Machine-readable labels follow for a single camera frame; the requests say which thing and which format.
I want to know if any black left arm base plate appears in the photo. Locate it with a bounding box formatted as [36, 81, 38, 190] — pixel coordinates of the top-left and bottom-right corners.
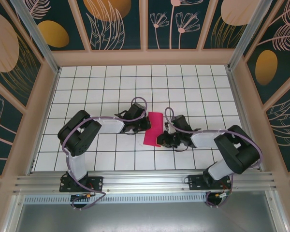
[59, 175, 104, 193]

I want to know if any slotted grey cable duct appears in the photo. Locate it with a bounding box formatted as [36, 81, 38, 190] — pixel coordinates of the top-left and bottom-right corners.
[24, 195, 208, 204]

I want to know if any aluminium mounting rail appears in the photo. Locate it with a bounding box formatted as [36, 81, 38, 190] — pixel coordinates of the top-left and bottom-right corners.
[13, 171, 280, 194]

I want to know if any aluminium corner post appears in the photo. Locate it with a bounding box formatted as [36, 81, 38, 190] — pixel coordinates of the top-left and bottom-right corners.
[227, 0, 273, 71]
[9, 0, 61, 74]

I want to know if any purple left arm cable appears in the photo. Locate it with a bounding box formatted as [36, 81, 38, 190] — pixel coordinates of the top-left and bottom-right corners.
[62, 97, 148, 211]

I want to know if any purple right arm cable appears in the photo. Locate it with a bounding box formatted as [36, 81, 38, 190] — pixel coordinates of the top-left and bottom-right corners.
[164, 107, 261, 208]

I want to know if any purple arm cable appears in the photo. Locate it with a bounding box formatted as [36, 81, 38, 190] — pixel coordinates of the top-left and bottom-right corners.
[164, 107, 261, 208]
[62, 97, 148, 211]

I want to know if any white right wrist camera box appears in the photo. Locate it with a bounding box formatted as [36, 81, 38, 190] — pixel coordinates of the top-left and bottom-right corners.
[164, 122, 176, 134]

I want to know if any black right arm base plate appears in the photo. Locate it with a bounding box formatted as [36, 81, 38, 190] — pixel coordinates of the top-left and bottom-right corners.
[188, 174, 232, 190]

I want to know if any pink square paper sheet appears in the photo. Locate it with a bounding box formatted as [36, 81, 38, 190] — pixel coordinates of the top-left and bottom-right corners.
[143, 112, 164, 147]

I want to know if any grey metal sheet panel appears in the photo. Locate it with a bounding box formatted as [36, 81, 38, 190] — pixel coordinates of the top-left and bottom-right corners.
[14, 204, 278, 232]

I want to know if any aluminium side rail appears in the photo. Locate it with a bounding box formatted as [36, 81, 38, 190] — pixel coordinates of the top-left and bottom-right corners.
[228, 69, 264, 172]

